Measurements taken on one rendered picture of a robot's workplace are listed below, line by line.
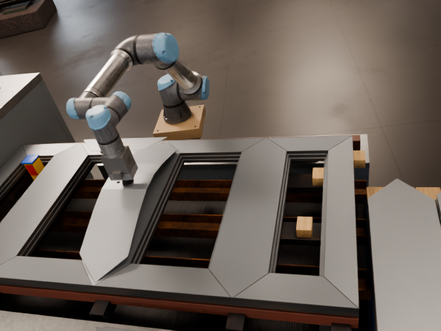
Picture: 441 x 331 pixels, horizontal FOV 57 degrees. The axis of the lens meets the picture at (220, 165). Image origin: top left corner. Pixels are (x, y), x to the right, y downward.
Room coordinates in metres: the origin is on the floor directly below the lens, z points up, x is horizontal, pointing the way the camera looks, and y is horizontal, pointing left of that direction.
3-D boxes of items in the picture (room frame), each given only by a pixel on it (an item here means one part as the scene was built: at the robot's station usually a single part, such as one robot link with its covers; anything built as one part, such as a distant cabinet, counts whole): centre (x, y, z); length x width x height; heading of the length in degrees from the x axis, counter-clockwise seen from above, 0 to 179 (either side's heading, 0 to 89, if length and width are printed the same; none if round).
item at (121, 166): (1.17, 0.34, 1.04); 0.10 x 0.09 x 0.16; 162
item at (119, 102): (1.27, 0.31, 1.20); 0.11 x 0.11 x 0.08; 66
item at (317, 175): (1.12, -0.35, 0.79); 0.06 x 0.05 x 0.04; 159
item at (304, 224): (0.90, -0.22, 0.79); 0.06 x 0.05 x 0.04; 159
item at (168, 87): (1.91, 0.15, 0.90); 0.13 x 0.12 x 0.14; 66
